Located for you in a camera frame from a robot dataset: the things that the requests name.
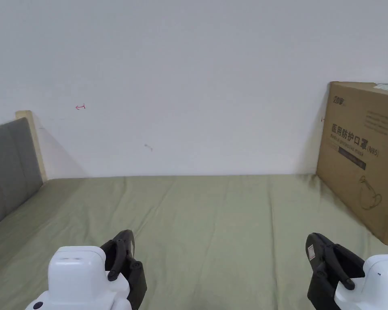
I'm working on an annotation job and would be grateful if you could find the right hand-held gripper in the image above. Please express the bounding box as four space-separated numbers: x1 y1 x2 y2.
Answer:
306 232 388 310

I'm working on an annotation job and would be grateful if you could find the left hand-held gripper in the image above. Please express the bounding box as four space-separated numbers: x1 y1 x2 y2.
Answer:
25 229 148 310

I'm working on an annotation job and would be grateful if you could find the brown cardboard carton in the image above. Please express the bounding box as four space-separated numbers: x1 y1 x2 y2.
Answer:
316 81 388 248

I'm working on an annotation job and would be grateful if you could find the bed with pale green sheet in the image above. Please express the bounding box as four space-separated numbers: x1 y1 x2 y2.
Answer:
0 174 388 310

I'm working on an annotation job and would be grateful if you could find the grey padded headboard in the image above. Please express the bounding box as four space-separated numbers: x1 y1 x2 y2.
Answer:
0 110 49 232

